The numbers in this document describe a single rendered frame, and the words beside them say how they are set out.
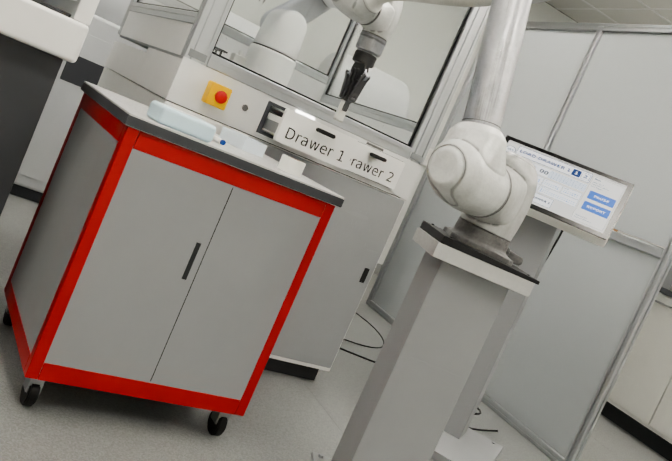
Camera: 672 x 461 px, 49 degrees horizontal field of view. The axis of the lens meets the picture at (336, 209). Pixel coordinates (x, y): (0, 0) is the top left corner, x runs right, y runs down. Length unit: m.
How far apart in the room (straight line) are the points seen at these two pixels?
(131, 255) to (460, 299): 0.85
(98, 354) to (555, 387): 2.30
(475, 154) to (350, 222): 1.04
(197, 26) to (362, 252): 1.05
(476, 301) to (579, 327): 1.66
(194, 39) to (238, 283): 0.83
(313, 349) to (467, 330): 1.00
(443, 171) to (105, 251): 0.82
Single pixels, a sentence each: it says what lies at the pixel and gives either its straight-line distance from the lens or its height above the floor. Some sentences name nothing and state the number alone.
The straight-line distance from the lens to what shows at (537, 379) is 3.72.
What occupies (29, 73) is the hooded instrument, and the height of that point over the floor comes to 0.73.
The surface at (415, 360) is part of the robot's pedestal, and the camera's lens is 2.00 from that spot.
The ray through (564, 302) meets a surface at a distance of 3.71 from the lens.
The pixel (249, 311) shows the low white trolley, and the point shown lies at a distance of 2.00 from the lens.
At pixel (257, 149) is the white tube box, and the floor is 0.78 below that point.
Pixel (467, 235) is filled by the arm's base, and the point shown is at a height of 0.80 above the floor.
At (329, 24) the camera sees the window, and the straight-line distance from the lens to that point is 2.59.
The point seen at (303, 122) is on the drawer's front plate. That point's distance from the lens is 2.39.
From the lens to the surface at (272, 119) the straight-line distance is 2.47.
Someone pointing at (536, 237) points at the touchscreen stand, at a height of 0.87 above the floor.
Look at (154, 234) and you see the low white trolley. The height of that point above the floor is 0.51.
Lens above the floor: 0.87
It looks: 4 degrees down
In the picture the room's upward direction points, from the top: 24 degrees clockwise
